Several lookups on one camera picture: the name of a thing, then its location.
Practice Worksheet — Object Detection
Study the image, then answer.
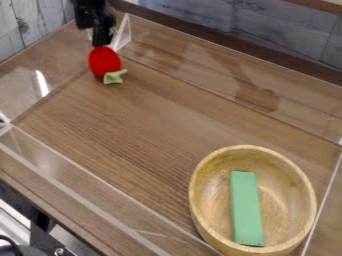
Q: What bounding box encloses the clear acrylic tray enclosure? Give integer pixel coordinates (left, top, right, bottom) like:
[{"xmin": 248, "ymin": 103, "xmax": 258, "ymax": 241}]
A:
[{"xmin": 0, "ymin": 16, "xmax": 342, "ymax": 256}]

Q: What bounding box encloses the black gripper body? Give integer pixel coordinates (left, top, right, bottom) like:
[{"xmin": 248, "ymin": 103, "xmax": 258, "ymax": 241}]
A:
[{"xmin": 71, "ymin": 0, "xmax": 117, "ymax": 29}]

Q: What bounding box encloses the red felt fruit green leaf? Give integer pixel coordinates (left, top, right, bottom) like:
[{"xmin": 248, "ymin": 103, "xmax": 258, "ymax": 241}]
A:
[{"xmin": 89, "ymin": 46, "xmax": 127, "ymax": 85}]

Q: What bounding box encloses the wooden oval bowl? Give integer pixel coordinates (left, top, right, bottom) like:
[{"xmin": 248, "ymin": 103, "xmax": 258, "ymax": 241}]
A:
[{"xmin": 189, "ymin": 145, "xmax": 317, "ymax": 256}]

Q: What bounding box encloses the black clamp with cable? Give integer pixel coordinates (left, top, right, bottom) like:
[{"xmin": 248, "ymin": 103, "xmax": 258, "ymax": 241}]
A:
[{"xmin": 0, "ymin": 221, "xmax": 74, "ymax": 256}]

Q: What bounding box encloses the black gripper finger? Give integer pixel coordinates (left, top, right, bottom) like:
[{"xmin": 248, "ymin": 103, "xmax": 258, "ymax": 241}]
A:
[{"xmin": 93, "ymin": 18, "xmax": 117, "ymax": 47}]

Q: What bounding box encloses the green rectangular block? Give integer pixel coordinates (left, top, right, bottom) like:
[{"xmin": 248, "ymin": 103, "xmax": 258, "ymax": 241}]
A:
[{"xmin": 230, "ymin": 171, "xmax": 266, "ymax": 247}]

